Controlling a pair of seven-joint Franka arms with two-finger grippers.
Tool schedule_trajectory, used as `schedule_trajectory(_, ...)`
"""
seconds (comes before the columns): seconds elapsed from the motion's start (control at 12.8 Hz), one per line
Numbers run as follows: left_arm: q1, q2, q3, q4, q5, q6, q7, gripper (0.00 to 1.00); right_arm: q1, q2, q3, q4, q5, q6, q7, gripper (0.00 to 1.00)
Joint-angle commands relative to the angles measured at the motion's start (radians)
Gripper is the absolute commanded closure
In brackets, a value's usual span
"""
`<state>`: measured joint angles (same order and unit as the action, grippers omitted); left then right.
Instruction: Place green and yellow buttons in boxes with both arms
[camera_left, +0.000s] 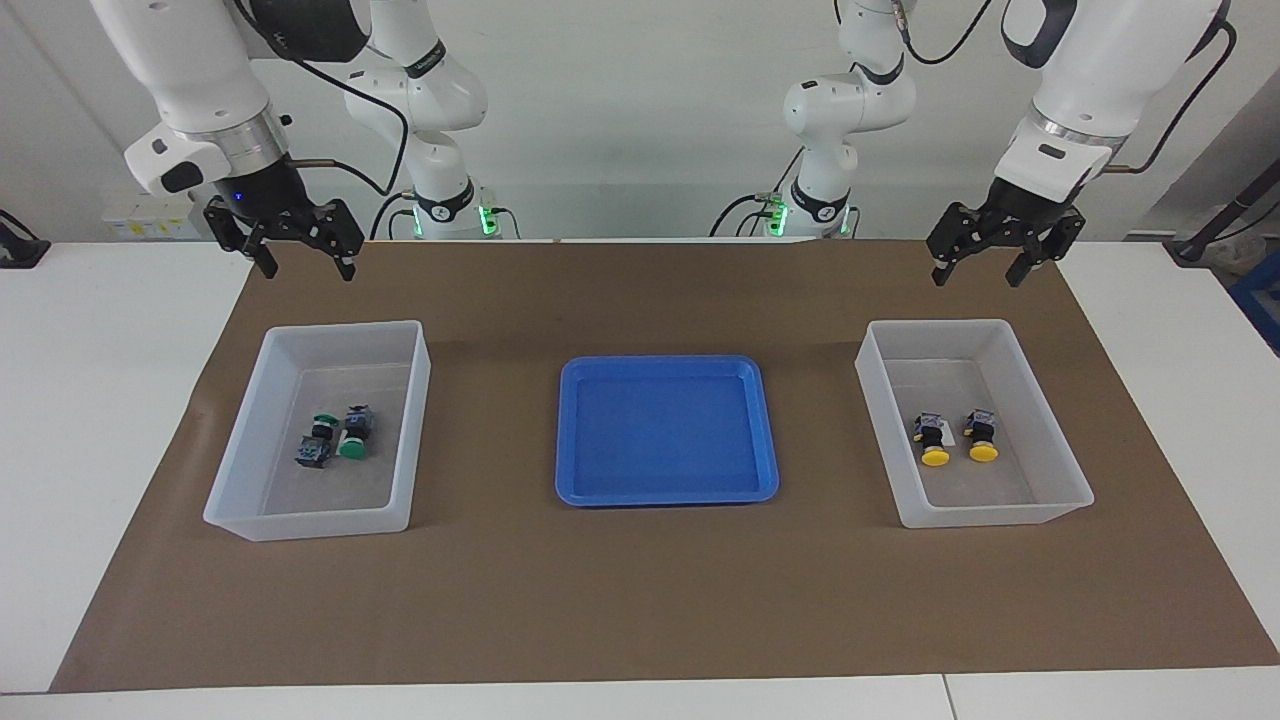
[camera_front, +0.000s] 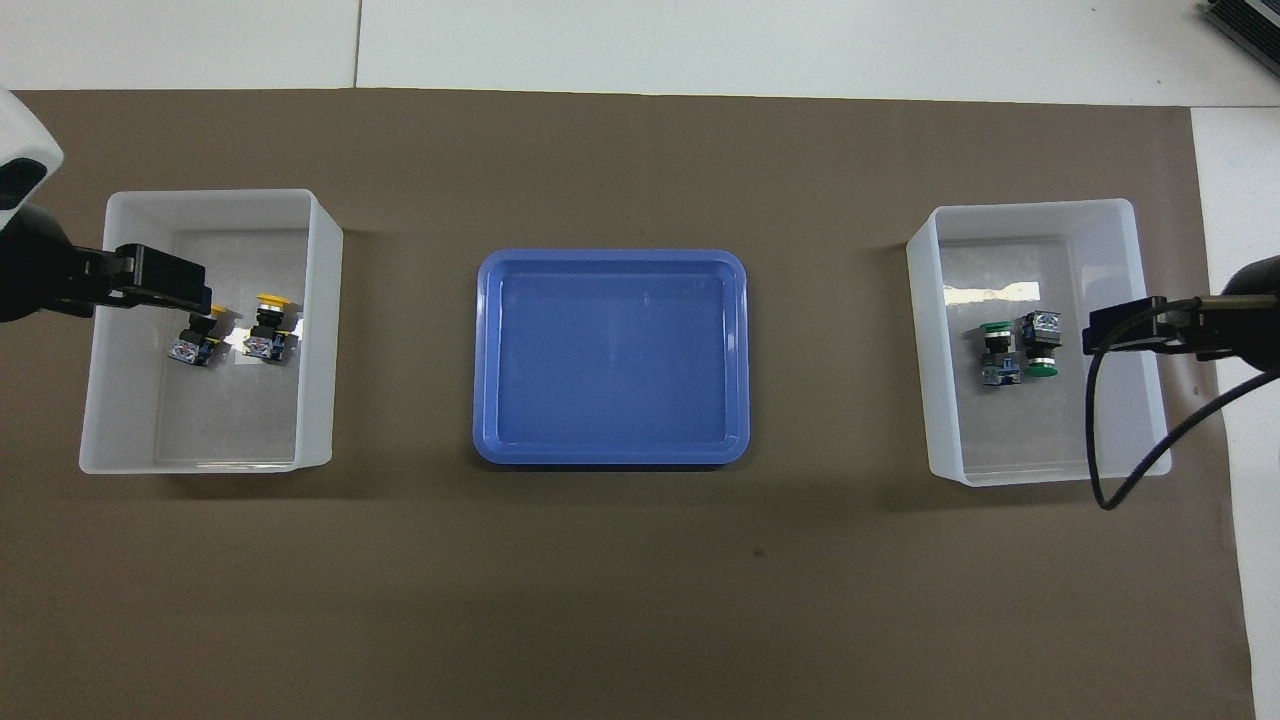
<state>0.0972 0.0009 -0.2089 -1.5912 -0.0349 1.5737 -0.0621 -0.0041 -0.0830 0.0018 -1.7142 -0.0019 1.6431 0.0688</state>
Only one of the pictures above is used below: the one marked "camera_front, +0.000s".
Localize blue plastic tray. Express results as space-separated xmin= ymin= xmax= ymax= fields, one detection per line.
xmin=472 ymin=248 xmax=751 ymax=468

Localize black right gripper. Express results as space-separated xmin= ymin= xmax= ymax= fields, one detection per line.
xmin=1085 ymin=255 xmax=1280 ymax=363

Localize green push button switch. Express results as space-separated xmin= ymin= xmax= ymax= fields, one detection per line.
xmin=978 ymin=320 xmax=1023 ymax=389
xmin=1020 ymin=312 xmax=1063 ymax=381

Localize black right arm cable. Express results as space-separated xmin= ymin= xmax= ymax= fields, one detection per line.
xmin=1085 ymin=300 xmax=1280 ymax=511

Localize brown table mat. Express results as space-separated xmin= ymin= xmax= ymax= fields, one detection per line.
xmin=0 ymin=88 xmax=1256 ymax=720

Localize dark ribbed metal device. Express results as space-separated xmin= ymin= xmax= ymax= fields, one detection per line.
xmin=1203 ymin=0 xmax=1280 ymax=49

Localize translucent white plastic box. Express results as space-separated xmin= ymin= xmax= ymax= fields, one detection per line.
xmin=906 ymin=198 xmax=1173 ymax=488
xmin=78 ymin=188 xmax=345 ymax=476

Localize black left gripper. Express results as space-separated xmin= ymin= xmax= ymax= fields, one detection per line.
xmin=0 ymin=205 xmax=208 ymax=323

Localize yellow push button switch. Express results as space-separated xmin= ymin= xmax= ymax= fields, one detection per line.
xmin=168 ymin=305 xmax=227 ymax=369
xmin=243 ymin=293 xmax=301 ymax=366

